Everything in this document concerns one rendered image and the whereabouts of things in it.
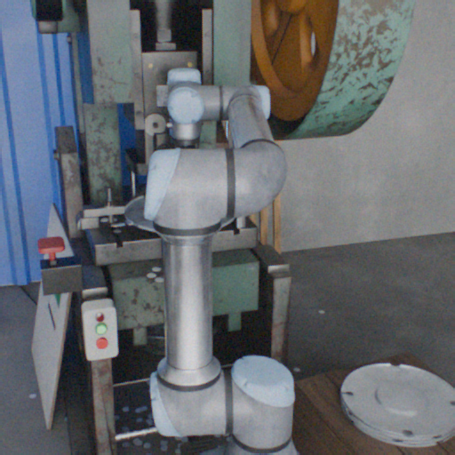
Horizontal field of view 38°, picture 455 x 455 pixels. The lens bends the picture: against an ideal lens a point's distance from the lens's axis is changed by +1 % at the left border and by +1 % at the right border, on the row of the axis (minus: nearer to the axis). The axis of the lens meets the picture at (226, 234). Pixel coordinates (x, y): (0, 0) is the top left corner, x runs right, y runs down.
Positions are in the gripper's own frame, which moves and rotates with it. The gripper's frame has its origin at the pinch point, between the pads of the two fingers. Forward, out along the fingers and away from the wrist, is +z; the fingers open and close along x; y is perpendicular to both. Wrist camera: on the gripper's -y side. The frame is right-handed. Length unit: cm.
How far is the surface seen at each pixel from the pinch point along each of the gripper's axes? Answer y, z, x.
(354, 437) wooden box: -37, 45, -30
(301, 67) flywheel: 19, -32, -37
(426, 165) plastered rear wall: 140, 40, -163
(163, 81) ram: 17.0, -30.4, 1.8
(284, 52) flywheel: 32, -34, -37
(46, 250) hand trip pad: -1.0, 4.1, 34.2
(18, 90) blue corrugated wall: 138, -9, 36
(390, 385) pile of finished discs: -25, 41, -46
